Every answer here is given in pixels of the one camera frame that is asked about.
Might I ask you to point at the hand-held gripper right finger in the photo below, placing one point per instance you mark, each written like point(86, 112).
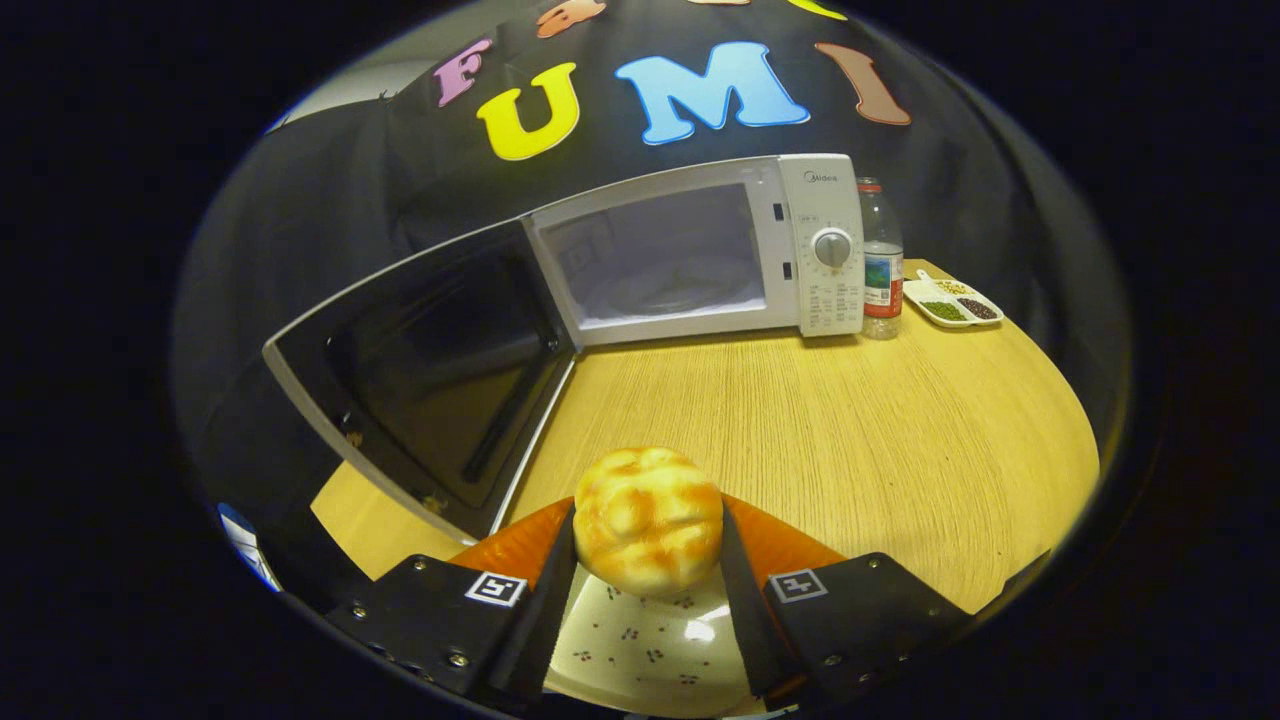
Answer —
point(745, 630)

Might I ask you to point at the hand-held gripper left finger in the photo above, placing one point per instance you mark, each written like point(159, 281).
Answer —
point(545, 620)

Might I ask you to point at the golden bread bun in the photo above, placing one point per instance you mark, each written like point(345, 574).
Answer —
point(648, 520)

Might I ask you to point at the white microwave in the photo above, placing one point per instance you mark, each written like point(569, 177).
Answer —
point(820, 290)

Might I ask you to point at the glass microwave turntable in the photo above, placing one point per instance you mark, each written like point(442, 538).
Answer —
point(650, 300)

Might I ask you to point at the white patterned plate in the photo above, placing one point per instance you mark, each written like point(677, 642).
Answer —
point(640, 650)

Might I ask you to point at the blue and white object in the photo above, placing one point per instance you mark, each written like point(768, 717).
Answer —
point(248, 545)

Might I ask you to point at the clear plastic bottle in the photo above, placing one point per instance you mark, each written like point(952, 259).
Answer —
point(882, 280)

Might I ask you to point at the white divided bean dish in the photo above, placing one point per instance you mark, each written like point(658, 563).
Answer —
point(950, 305)

